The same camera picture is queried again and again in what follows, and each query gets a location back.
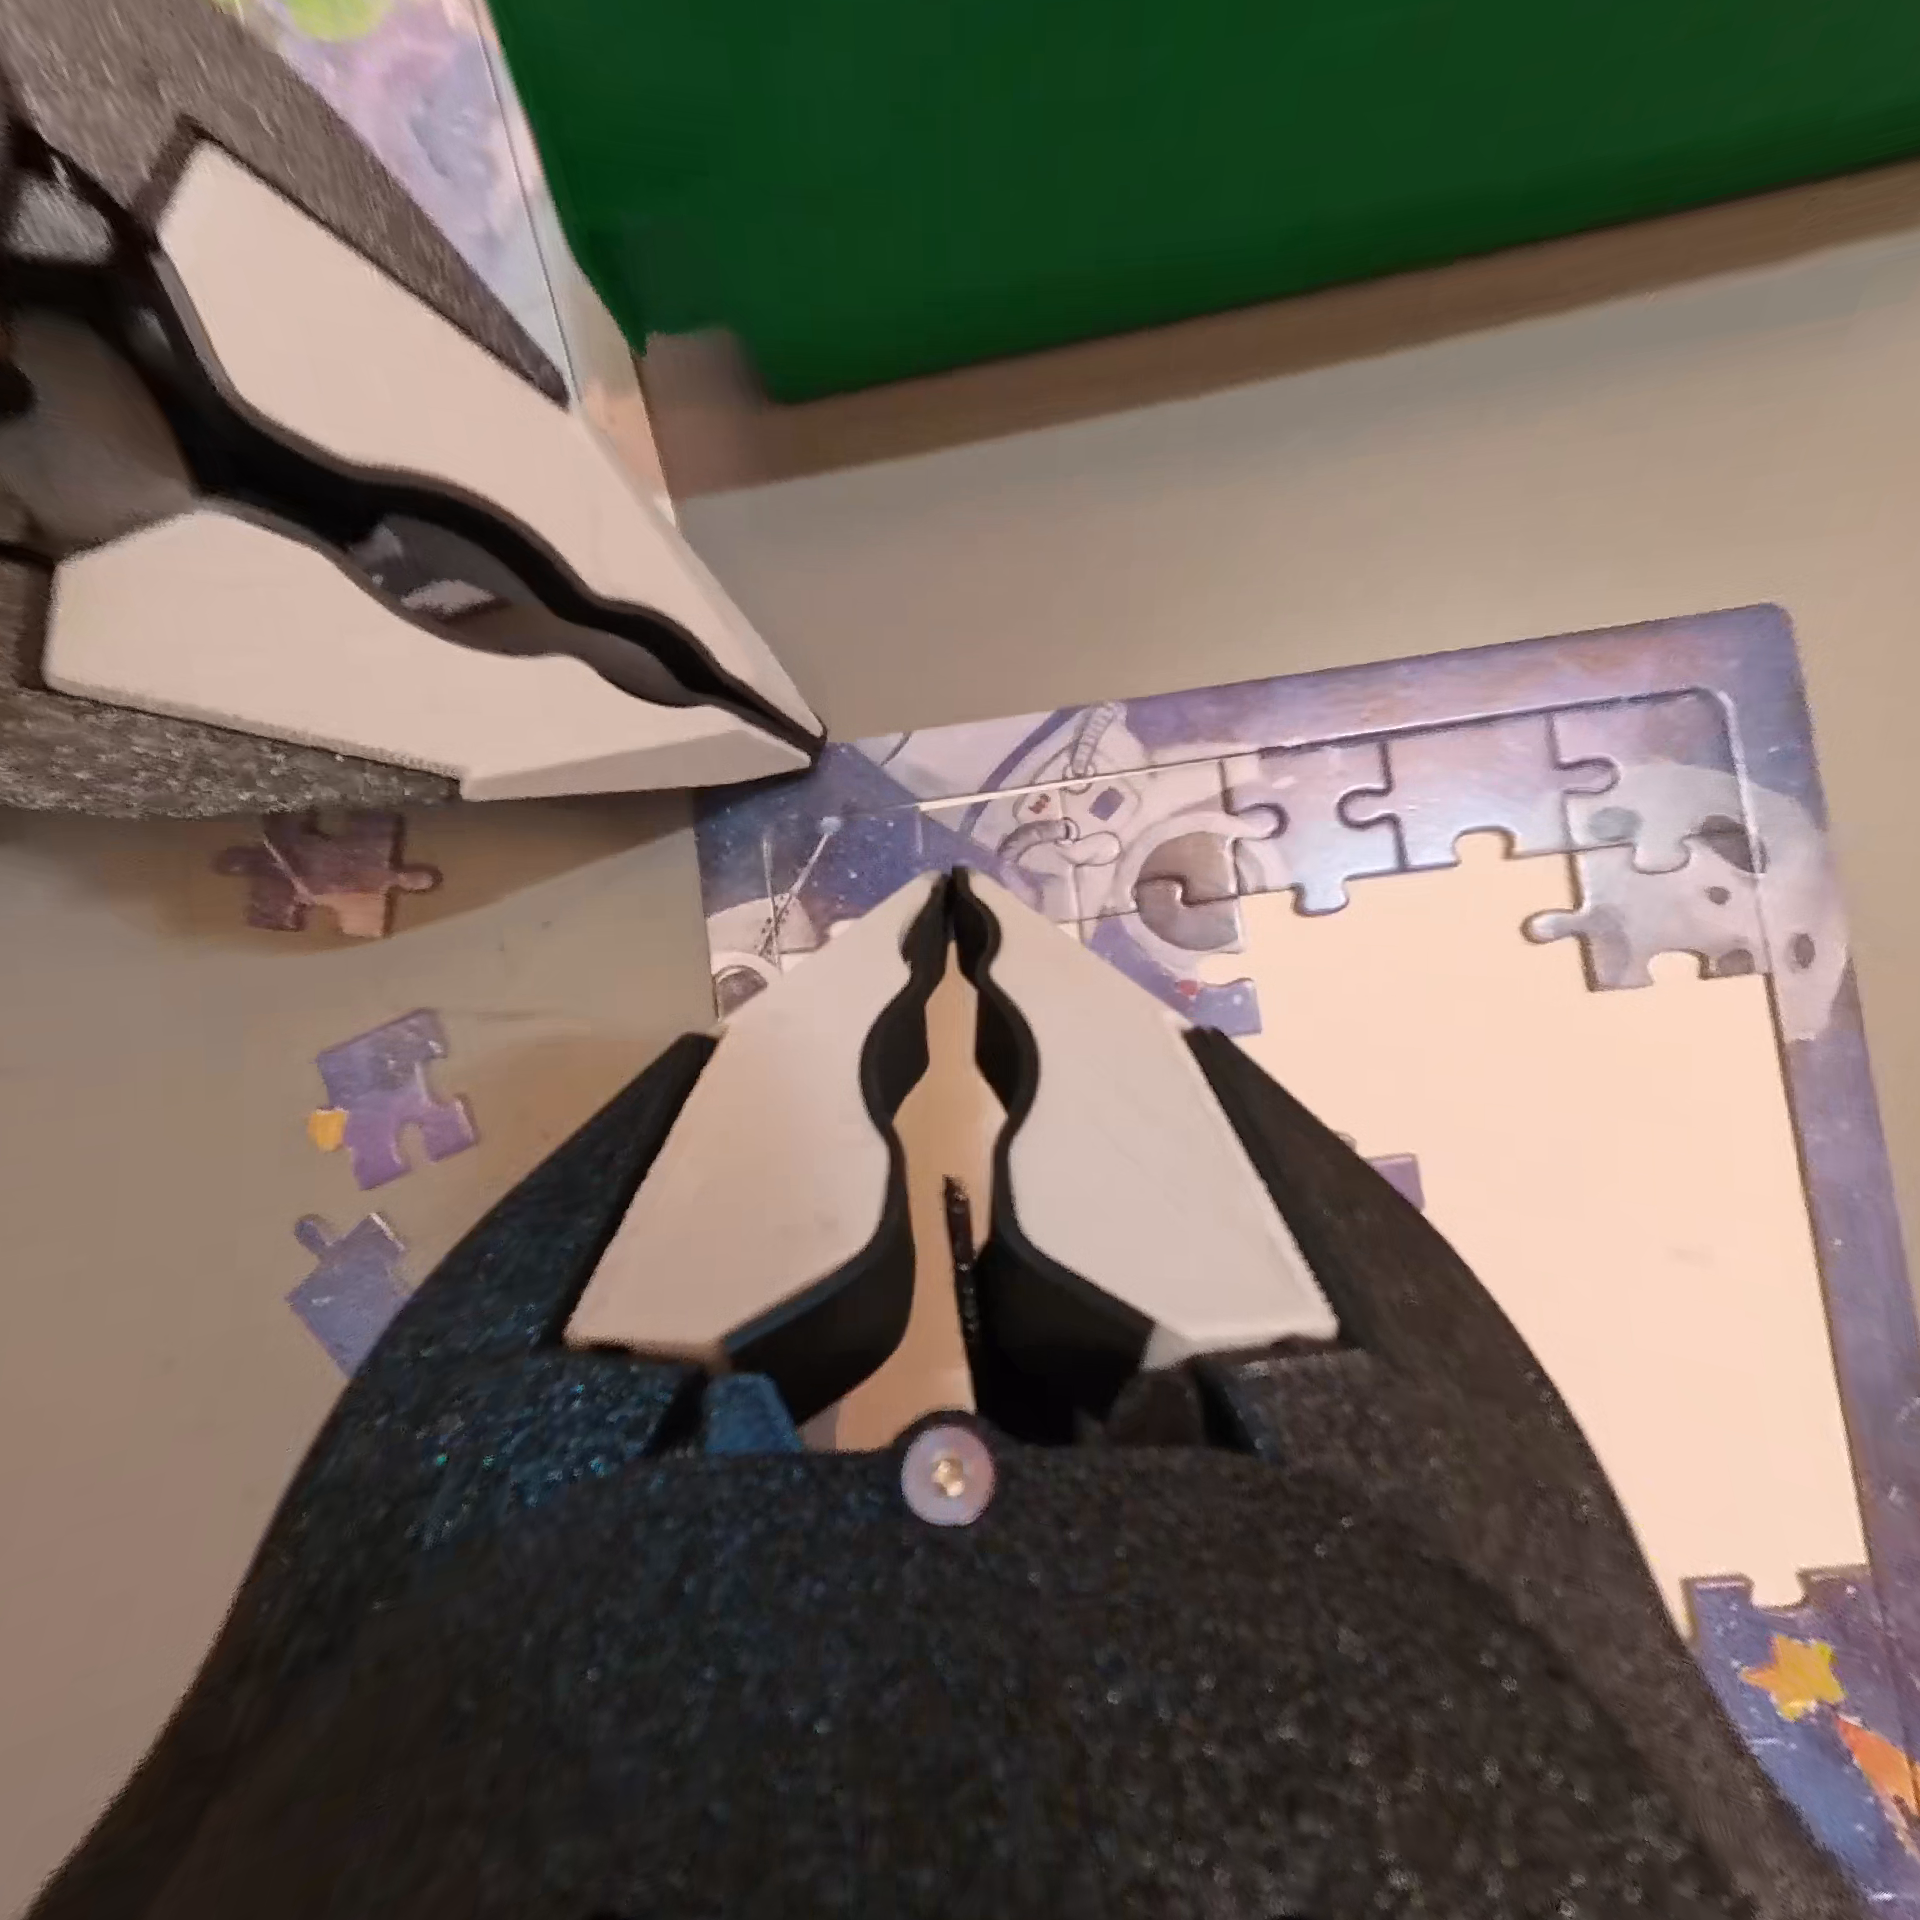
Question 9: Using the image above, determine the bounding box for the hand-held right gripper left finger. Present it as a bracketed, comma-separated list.
[565, 867, 956, 1424]

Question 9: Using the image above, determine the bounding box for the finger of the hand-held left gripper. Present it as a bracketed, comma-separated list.
[145, 147, 830, 754]
[41, 509, 825, 806]

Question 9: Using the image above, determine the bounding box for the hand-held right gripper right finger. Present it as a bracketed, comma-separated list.
[952, 867, 1340, 1421]

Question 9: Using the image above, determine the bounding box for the purple helmet-part puzzle piece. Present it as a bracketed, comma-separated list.
[1087, 897, 1265, 1041]

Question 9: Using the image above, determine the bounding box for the space puzzle board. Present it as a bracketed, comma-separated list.
[692, 603, 1920, 1920]

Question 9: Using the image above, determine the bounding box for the grey desk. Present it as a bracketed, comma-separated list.
[0, 201, 1920, 1920]

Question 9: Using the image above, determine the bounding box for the purple star-marked puzzle piece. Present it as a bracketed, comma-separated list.
[304, 1006, 483, 1198]

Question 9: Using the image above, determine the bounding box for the blue puzzle piece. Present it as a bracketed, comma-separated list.
[287, 1209, 419, 1376]

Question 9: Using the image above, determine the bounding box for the green plastic bin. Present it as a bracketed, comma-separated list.
[486, 0, 1920, 410]

